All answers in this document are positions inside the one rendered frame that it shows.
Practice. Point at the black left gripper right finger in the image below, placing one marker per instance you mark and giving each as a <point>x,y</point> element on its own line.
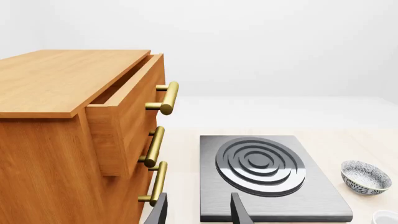
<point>238,211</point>

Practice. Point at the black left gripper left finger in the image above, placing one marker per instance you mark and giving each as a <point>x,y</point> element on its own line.
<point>159,212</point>

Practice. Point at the flat black stove plate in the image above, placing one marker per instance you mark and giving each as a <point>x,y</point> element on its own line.
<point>264,177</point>

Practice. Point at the open wooden drawer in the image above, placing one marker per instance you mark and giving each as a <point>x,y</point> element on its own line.
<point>124,121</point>

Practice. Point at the wooden cabinet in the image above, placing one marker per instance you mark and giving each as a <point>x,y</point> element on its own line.
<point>49,130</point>

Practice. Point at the patterned black white bowl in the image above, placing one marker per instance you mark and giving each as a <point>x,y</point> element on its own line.
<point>365,178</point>

